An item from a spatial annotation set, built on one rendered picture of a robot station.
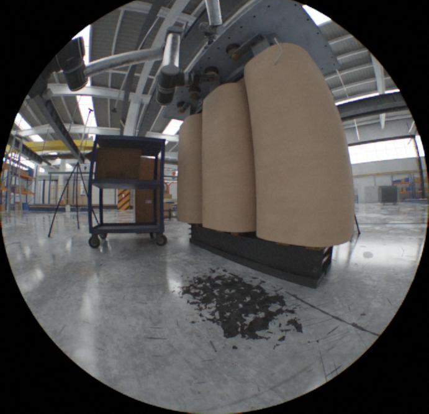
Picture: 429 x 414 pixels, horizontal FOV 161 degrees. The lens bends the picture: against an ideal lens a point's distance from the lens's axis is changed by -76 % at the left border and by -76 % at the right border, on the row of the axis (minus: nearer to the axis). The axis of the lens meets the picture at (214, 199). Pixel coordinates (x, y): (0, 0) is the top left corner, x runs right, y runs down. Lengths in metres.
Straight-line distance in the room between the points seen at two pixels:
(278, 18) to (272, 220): 1.11
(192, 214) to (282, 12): 1.46
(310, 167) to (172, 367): 0.62
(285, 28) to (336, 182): 0.96
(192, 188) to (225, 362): 1.01
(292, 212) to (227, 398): 0.51
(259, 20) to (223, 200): 1.09
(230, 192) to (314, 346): 0.69
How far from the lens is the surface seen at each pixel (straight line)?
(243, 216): 0.73
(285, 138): 0.55
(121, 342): 0.47
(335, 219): 0.51
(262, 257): 0.79
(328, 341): 0.47
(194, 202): 1.10
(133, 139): 1.34
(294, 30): 1.19
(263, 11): 1.09
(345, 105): 9.65
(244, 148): 0.78
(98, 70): 1.54
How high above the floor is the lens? 0.34
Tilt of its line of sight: 2 degrees up
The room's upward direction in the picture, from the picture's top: 1 degrees counter-clockwise
